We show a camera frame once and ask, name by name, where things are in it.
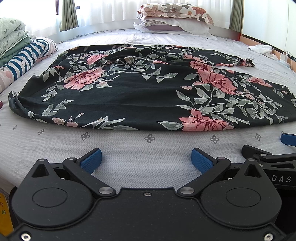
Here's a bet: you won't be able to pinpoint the black floral pants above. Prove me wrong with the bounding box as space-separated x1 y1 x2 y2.
9 45 295 132

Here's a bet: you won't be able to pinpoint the white patterned bed sheet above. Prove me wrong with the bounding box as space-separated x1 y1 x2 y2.
1 29 295 192

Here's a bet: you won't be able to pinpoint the white charger block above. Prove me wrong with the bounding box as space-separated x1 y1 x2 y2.
280 53 288 62

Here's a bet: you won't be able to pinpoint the white cloth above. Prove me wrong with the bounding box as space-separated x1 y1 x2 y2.
248 44 279 61

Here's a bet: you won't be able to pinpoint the yellow object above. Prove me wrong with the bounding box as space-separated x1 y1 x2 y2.
0 193 14 236

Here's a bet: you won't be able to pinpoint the blue white striped blanket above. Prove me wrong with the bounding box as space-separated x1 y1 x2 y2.
1 38 58 92

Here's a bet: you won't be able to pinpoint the green curtain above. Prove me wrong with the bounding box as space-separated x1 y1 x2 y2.
230 0 244 33
60 0 79 32

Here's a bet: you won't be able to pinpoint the green curtain left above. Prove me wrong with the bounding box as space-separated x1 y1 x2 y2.
60 0 79 32

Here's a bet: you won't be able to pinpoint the green folded quilt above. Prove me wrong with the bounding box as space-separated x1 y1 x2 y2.
1 18 36 67

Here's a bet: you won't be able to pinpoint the white purple pillow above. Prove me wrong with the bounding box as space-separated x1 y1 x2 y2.
133 17 217 40

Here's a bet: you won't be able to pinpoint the white sheer curtain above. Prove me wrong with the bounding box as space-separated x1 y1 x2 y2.
1 1 233 41

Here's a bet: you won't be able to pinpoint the floral pillow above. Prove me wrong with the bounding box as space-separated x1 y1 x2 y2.
137 3 214 25

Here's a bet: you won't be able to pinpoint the wooden bed frame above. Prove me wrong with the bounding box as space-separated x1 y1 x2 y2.
209 25 295 72

